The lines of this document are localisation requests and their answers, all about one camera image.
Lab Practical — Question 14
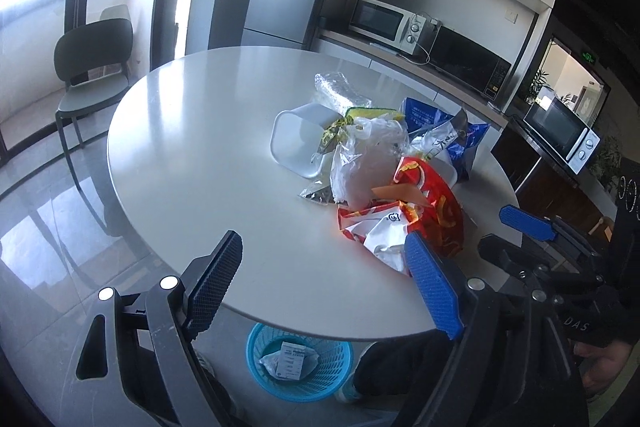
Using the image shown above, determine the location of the dark wooden sideboard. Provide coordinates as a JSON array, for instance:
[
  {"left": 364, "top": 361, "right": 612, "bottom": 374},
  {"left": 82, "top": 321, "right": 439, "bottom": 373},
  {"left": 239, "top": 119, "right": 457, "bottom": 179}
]
[{"left": 492, "top": 117, "right": 616, "bottom": 238}]

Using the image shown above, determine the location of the white paper receipt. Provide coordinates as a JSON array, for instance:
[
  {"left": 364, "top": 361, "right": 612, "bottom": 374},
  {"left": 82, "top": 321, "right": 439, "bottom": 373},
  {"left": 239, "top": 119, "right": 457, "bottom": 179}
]
[{"left": 260, "top": 341, "right": 320, "bottom": 380}]

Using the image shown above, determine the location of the red snack bag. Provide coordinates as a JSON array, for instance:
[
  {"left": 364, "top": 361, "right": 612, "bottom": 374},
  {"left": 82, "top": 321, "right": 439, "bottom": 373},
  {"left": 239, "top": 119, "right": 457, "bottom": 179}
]
[{"left": 337, "top": 155, "right": 465, "bottom": 259}]

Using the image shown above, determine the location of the yellow sponge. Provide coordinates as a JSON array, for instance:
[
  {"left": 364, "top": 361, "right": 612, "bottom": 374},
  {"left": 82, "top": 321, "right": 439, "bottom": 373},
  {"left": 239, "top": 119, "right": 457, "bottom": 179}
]
[{"left": 345, "top": 106, "right": 407, "bottom": 121}]

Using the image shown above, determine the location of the person's right leg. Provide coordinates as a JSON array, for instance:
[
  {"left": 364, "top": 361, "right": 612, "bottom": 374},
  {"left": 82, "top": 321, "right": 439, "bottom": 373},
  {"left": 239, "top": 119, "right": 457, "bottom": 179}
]
[{"left": 350, "top": 331, "right": 462, "bottom": 400}]

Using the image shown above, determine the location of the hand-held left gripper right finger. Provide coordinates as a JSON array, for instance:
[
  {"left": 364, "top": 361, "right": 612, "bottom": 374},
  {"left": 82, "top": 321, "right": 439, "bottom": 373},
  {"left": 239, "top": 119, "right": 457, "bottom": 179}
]
[{"left": 404, "top": 231, "right": 591, "bottom": 427}]

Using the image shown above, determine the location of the white plastic container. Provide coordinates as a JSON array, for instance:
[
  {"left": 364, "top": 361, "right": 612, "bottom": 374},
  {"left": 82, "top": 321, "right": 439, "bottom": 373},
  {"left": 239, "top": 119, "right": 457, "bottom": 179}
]
[{"left": 270, "top": 103, "right": 346, "bottom": 180}]

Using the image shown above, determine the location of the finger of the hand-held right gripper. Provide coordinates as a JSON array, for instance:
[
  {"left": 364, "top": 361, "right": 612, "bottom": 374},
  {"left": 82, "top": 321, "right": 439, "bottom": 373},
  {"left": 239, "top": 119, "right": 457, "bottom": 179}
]
[
  {"left": 477, "top": 233, "right": 553, "bottom": 290},
  {"left": 499, "top": 204, "right": 603, "bottom": 260}
]

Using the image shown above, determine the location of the person's black jacket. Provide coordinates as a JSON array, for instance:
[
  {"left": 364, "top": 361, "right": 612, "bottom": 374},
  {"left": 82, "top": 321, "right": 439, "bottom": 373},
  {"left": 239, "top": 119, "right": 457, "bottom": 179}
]
[{"left": 602, "top": 154, "right": 640, "bottom": 298}]

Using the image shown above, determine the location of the beige chair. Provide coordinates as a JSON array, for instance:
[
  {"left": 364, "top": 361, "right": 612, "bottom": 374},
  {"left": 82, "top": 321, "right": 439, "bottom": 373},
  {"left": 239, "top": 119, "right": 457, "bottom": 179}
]
[{"left": 99, "top": 4, "right": 132, "bottom": 28}]

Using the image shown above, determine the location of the dark green chair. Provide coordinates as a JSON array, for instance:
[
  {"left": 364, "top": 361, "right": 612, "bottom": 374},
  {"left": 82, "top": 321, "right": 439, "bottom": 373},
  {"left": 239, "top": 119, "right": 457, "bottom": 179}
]
[{"left": 54, "top": 18, "right": 135, "bottom": 150}]

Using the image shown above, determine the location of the kitchen counter cabinet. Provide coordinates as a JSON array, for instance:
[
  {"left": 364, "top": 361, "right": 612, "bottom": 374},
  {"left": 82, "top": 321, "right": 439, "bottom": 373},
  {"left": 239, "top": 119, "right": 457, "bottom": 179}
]
[{"left": 310, "top": 29, "right": 511, "bottom": 132}]

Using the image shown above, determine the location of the white bowl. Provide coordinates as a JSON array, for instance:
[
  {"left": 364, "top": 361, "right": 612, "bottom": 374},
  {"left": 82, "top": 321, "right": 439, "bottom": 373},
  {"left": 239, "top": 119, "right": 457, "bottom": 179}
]
[{"left": 429, "top": 159, "right": 459, "bottom": 188}]

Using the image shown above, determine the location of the clear crumpled plastic wrapper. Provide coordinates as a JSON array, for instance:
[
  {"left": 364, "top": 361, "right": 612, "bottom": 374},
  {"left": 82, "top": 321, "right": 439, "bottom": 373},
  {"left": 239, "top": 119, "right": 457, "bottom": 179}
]
[{"left": 314, "top": 72, "right": 373, "bottom": 115}]

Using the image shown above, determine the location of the translucent white plastic bag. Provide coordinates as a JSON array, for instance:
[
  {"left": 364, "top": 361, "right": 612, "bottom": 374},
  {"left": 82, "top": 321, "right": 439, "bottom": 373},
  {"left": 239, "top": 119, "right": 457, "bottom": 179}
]
[{"left": 330, "top": 117, "right": 408, "bottom": 208}]

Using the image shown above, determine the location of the person's right shoe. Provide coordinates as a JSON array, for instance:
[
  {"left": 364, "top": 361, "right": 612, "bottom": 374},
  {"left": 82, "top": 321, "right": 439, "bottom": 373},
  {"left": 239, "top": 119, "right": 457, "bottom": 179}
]
[{"left": 334, "top": 379, "right": 362, "bottom": 404}]

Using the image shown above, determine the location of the black microwave oven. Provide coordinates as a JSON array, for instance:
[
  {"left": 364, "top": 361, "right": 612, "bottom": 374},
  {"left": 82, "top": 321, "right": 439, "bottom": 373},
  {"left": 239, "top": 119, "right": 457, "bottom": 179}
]
[{"left": 427, "top": 27, "right": 512, "bottom": 100}]

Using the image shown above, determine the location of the green potted plant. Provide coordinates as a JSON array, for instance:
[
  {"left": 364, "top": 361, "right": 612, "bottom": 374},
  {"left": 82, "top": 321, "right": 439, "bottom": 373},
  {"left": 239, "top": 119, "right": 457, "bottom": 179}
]
[
  {"left": 520, "top": 69, "right": 551, "bottom": 105},
  {"left": 597, "top": 137, "right": 622, "bottom": 192}
]

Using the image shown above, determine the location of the blue plastic bag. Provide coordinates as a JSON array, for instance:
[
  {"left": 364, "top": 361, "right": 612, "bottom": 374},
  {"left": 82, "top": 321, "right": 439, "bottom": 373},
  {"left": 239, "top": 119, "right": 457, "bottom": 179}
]
[{"left": 402, "top": 97, "right": 491, "bottom": 182}]

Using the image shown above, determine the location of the white microwave with dials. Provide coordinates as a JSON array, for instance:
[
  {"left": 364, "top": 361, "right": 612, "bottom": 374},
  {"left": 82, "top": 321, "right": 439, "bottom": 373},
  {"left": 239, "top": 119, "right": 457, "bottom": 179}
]
[
  {"left": 348, "top": 0, "right": 432, "bottom": 55},
  {"left": 522, "top": 96, "right": 601, "bottom": 172}
]

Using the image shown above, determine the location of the blue plastic basket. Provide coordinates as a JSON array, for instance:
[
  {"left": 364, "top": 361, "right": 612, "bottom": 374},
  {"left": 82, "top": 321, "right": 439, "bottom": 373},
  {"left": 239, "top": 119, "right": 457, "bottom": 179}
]
[{"left": 246, "top": 322, "right": 355, "bottom": 403}]

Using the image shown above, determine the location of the white paper bag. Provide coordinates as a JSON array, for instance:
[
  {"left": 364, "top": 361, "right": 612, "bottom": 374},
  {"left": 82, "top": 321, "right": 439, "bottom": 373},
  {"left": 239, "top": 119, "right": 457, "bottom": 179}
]
[{"left": 362, "top": 212, "right": 417, "bottom": 278}]

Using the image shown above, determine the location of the person's left shoe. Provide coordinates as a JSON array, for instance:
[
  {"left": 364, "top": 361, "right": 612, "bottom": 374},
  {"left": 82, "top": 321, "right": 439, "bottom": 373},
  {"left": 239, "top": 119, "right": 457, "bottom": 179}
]
[{"left": 194, "top": 351, "right": 217, "bottom": 379}]

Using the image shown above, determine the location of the person's right forearm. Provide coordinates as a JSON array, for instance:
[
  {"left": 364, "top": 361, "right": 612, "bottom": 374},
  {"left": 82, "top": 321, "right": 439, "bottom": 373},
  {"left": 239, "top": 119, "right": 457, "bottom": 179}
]
[{"left": 557, "top": 284, "right": 633, "bottom": 350}]

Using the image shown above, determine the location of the person's shoe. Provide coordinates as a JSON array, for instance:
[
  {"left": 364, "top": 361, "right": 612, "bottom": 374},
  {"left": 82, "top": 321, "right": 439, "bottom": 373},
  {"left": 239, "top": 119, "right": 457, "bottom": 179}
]
[
  {"left": 334, "top": 379, "right": 362, "bottom": 404},
  {"left": 194, "top": 351, "right": 217, "bottom": 379}
]

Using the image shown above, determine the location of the person's right hand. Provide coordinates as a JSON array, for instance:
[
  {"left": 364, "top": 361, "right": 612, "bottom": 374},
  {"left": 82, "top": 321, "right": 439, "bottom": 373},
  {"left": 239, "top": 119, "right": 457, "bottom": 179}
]
[{"left": 575, "top": 341, "right": 633, "bottom": 404}]

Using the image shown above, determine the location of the silver foil wrapper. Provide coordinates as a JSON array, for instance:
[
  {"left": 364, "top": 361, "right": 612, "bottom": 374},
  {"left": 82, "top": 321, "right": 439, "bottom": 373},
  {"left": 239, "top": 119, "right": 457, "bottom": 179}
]
[{"left": 299, "top": 183, "right": 337, "bottom": 206}]

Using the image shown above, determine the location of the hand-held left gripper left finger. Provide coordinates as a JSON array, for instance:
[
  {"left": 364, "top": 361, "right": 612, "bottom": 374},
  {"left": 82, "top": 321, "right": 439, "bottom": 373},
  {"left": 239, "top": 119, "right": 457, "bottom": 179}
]
[{"left": 75, "top": 229, "right": 244, "bottom": 427}]

